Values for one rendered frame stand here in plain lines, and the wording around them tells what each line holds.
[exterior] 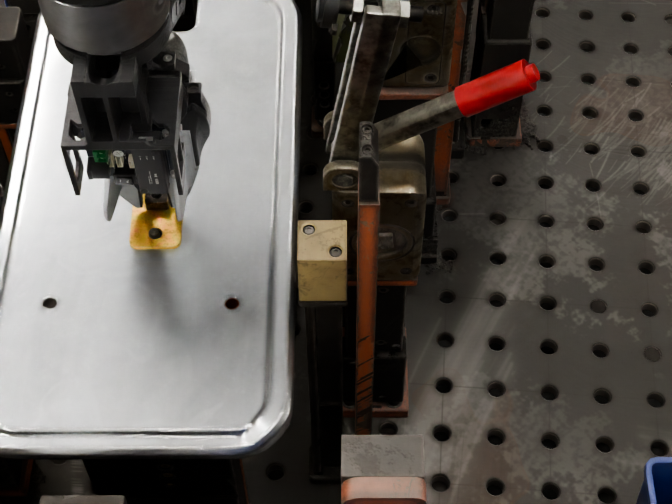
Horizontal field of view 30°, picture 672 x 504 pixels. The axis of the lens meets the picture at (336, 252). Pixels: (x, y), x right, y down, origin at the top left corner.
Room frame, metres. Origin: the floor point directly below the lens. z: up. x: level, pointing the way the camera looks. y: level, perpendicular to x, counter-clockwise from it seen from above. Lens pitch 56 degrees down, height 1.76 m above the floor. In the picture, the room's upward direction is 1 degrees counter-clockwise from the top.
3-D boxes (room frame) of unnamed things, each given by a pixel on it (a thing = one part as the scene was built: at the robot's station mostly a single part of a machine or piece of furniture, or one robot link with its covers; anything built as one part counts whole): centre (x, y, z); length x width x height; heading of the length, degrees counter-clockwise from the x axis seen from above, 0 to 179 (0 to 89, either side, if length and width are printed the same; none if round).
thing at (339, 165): (0.54, -0.01, 1.06); 0.03 x 0.01 x 0.03; 89
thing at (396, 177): (0.56, -0.03, 0.88); 0.07 x 0.06 x 0.35; 89
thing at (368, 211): (0.46, -0.02, 0.95); 0.03 x 0.01 x 0.50; 179
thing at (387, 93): (0.73, -0.06, 0.88); 0.11 x 0.09 x 0.37; 89
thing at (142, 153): (0.53, 0.13, 1.16); 0.09 x 0.08 x 0.12; 179
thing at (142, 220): (0.56, 0.13, 1.01); 0.08 x 0.04 x 0.01; 0
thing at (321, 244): (0.48, 0.01, 0.88); 0.04 x 0.04 x 0.36; 89
